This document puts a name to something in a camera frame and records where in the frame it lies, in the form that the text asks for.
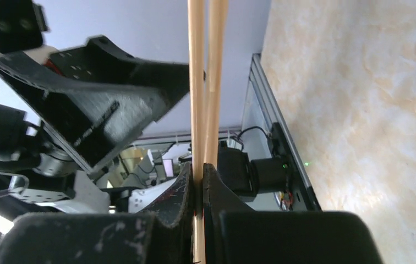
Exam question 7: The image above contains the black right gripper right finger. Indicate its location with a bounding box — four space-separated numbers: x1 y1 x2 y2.
203 164 382 263

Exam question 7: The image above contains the beige plastic hanger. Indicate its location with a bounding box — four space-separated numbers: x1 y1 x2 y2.
188 1 228 263

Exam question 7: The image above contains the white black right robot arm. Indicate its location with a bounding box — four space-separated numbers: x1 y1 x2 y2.
203 146 382 263

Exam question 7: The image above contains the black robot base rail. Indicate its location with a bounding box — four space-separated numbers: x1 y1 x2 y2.
240 53 321 211

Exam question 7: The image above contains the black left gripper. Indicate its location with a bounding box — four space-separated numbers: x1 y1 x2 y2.
0 36 189 183

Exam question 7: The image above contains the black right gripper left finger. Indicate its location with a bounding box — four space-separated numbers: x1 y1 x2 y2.
0 164 193 263

